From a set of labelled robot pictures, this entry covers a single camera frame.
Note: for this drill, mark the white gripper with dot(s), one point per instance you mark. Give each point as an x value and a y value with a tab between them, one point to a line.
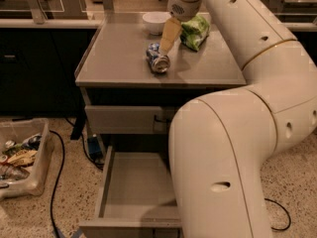
183	10

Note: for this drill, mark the blue pepsi can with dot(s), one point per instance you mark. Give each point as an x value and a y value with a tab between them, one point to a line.
158	62

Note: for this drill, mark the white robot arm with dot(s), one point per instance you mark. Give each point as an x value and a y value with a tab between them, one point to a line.
219	141

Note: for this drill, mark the grey drawer cabinet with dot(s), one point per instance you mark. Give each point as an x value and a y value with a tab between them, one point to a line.
115	72

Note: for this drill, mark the closed top drawer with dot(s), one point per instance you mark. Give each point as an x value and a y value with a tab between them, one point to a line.
128	119

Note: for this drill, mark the open middle drawer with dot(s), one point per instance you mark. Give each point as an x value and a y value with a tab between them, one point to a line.
135	199

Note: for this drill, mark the white ceramic bowl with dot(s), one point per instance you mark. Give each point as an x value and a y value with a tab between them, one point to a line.
154	21

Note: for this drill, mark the green chip bag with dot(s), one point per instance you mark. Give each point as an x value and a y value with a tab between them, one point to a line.
194	32

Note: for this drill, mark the blue power adapter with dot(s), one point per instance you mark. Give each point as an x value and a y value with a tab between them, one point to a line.
94	150

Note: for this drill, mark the clear plastic bin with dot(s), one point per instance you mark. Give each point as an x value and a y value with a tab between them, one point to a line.
18	131

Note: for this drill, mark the snack items in bin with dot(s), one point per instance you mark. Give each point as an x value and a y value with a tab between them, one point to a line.
17	157

